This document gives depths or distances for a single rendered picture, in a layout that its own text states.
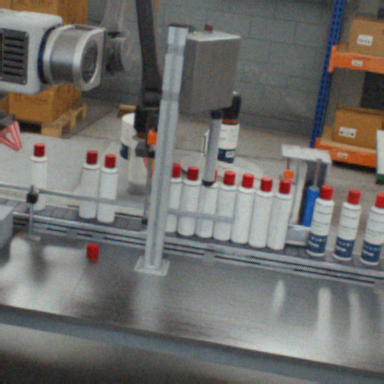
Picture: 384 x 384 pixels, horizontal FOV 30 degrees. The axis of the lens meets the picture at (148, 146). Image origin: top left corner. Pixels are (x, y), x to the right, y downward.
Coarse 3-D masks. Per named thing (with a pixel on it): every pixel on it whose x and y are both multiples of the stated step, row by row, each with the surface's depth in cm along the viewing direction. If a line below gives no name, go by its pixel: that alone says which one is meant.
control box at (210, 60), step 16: (192, 48) 175; (208, 48) 177; (224, 48) 181; (192, 64) 176; (208, 64) 179; (224, 64) 183; (192, 80) 177; (208, 80) 180; (224, 80) 185; (192, 96) 178; (208, 96) 182; (224, 96) 187; (192, 112) 180
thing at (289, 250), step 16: (16, 208) 213; (48, 208) 216; (64, 208) 217; (96, 224) 208; (112, 224) 209; (128, 224) 211; (192, 240) 204; (208, 240) 205; (304, 256) 201; (352, 256) 204
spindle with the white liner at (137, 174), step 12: (144, 120) 226; (144, 132) 227; (132, 144) 231; (132, 156) 231; (132, 168) 232; (144, 168) 231; (132, 180) 233; (144, 180) 232; (132, 192) 234; (144, 192) 234
